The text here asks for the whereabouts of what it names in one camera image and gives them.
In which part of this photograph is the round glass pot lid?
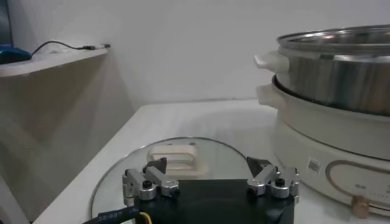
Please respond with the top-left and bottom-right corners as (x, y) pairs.
(90, 136), (254, 220)

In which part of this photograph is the white side desk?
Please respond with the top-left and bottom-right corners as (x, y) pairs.
(0, 45), (111, 79)

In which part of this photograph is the dark screen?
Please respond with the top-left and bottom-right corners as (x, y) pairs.
(0, 0), (15, 49)

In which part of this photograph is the blue computer mouse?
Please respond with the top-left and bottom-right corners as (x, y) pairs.
(0, 47), (33, 65)

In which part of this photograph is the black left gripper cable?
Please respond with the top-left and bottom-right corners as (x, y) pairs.
(81, 206), (153, 224)

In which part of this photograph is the thin black desk cable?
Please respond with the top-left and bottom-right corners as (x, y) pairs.
(31, 40), (104, 56)

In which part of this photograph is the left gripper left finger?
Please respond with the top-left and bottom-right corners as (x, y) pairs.
(121, 157), (181, 205)

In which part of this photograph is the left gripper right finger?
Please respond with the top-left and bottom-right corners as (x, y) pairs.
(245, 156), (301, 203)

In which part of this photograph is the perforated steel steamer basket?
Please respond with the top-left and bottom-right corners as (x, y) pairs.
(253, 24), (390, 117)

